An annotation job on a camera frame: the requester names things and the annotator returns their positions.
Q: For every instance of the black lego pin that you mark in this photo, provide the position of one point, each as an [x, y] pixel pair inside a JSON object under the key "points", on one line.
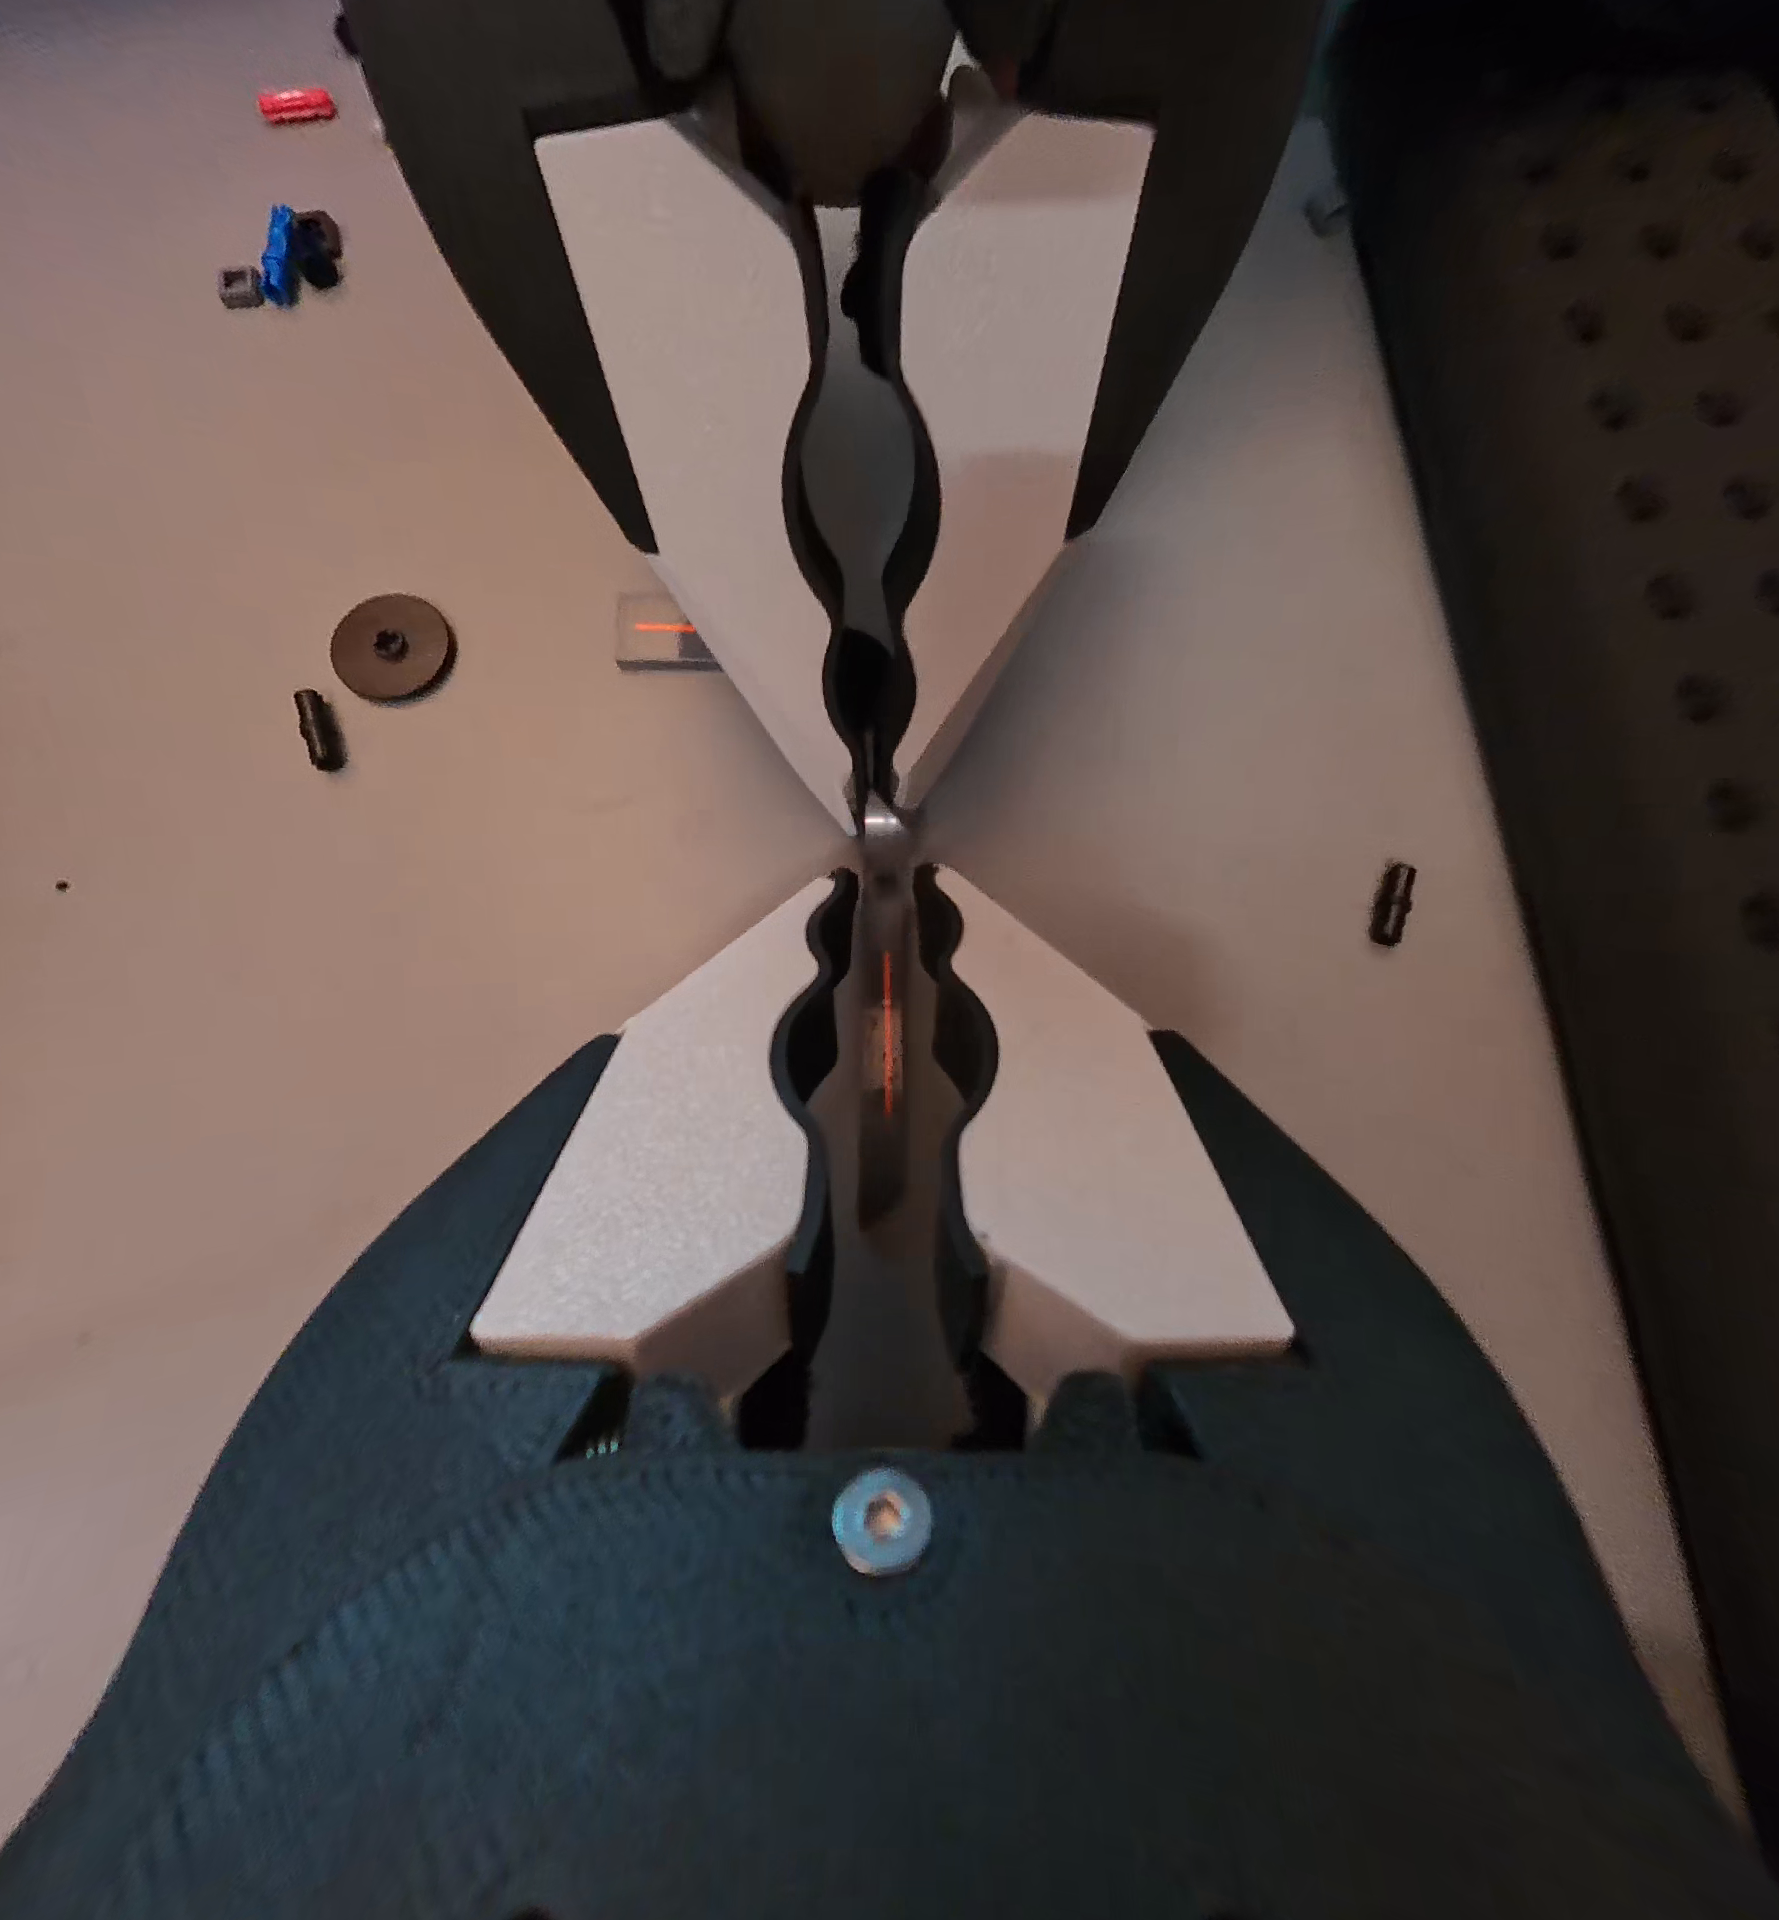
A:
{"points": [[321, 728], [1391, 904]]}

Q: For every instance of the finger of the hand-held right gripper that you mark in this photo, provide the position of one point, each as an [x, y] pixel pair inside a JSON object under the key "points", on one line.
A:
{"points": [[1032, 331], [665, 331]]}

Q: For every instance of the grey lego tile orange stripe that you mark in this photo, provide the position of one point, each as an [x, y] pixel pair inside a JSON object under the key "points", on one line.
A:
{"points": [[657, 629], [888, 1035]]}

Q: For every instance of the red lego piece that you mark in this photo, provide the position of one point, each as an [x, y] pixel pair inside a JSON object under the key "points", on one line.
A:
{"points": [[299, 104]]}

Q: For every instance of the small grey lego brick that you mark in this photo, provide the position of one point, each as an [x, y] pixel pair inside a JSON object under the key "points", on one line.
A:
{"points": [[241, 289]]}

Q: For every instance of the black lego wheel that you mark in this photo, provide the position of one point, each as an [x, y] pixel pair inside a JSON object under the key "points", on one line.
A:
{"points": [[867, 683]]}

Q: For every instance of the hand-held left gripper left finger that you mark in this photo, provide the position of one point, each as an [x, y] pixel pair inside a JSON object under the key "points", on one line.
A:
{"points": [[635, 1202]]}

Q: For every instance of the blue lego piece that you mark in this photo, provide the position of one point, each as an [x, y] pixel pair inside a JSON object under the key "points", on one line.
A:
{"points": [[280, 257]]}

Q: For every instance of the black lego disc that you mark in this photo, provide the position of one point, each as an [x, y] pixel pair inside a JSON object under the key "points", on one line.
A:
{"points": [[393, 650]]}

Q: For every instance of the black lego brick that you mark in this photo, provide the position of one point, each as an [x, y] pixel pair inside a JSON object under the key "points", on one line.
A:
{"points": [[321, 249]]}

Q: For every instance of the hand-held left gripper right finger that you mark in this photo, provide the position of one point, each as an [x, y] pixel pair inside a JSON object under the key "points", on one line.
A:
{"points": [[1115, 1202]]}

